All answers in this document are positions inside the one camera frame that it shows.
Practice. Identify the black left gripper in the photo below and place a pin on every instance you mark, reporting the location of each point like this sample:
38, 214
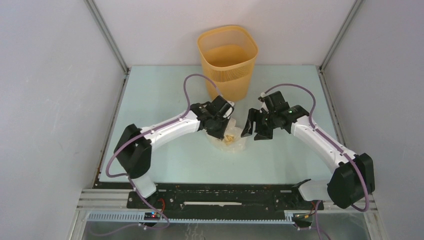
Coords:
220, 134

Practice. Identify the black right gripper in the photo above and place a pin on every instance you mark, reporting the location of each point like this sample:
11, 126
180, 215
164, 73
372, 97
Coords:
253, 114

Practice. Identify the translucent cream trash bag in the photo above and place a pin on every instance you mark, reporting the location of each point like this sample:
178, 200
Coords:
232, 141

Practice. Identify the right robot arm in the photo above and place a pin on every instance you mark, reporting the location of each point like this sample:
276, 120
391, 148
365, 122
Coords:
352, 174

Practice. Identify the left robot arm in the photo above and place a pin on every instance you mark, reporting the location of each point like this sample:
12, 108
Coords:
136, 145

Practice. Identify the orange plastic trash bin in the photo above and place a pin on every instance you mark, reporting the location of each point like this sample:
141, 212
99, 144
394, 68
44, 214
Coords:
228, 55

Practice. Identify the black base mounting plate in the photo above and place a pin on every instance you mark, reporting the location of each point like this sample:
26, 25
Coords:
232, 202

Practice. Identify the right controller board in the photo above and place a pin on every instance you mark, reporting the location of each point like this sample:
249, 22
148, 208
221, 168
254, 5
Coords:
301, 217

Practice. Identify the left controller board with LEDs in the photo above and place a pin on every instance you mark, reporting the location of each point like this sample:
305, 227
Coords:
152, 216

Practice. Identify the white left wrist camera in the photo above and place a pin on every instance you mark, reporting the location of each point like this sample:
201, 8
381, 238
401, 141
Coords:
230, 110

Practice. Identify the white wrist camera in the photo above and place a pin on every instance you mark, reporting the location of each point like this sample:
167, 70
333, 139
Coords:
263, 107
230, 110

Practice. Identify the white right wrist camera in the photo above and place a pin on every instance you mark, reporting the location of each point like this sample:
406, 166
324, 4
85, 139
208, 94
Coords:
263, 107

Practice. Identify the aluminium frame rail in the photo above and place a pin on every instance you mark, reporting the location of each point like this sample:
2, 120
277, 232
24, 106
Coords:
116, 206

